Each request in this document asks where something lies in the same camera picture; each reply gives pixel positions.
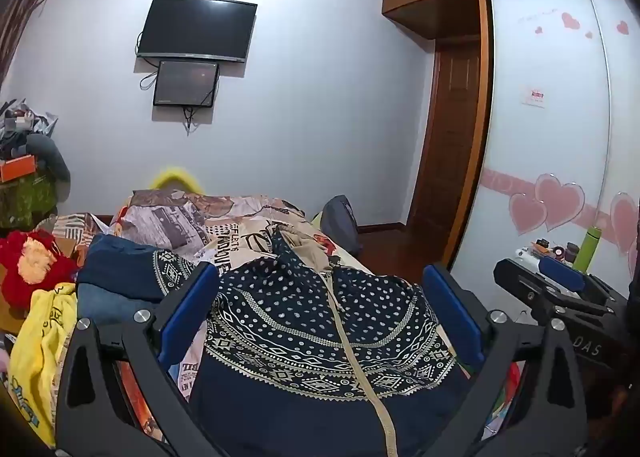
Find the small black wall monitor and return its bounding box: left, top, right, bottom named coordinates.
left=152, top=60, right=221, bottom=108

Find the grey blue backpack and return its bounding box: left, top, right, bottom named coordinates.
left=320, top=194, right=362, bottom=258

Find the grey pillow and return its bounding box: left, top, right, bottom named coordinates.
left=27, top=133, right=71, bottom=182

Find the navy patterned folded garment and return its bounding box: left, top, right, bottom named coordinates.
left=87, top=233, right=202, bottom=295

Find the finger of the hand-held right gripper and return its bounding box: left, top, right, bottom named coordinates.
left=539, top=256, right=626, bottom=305
left=494, top=258, right=616, bottom=318

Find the striped red curtain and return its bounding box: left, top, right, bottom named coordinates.
left=0, top=0, right=68, bottom=88

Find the brown wooden door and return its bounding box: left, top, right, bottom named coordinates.
left=407, top=42, right=486, bottom=240

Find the green patterned cloth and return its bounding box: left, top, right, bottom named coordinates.
left=0, top=172, right=58, bottom=230

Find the large black wall television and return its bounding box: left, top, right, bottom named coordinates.
left=136, top=0, right=258, bottom=64

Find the red white sticker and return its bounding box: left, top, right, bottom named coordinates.
left=520, top=86, right=547, bottom=108

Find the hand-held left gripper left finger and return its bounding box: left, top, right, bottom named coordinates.
left=55, top=262, right=221, bottom=457

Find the yellow garment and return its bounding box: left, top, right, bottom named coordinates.
left=7, top=282, right=81, bottom=448

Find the orange box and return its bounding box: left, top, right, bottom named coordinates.
left=0, top=154, right=40, bottom=182

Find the red fuzzy garment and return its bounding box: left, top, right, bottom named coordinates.
left=0, top=229, right=81, bottom=310

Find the printed blanket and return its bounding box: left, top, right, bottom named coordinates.
left=37, top=188, right=516, bottom=438

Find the wooden wardrobe with heart decals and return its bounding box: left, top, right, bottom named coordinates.
left=382, top=0, right=640, bottom=288

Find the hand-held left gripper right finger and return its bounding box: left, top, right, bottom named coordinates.
left=415, top=263, right=588, bottom=457

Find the green bottle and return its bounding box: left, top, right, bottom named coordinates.
left=572, top=226, right=603, bottom=273

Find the navy patterned hooded jacket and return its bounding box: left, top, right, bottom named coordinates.
left=189, top=228, right=482, bottom=457

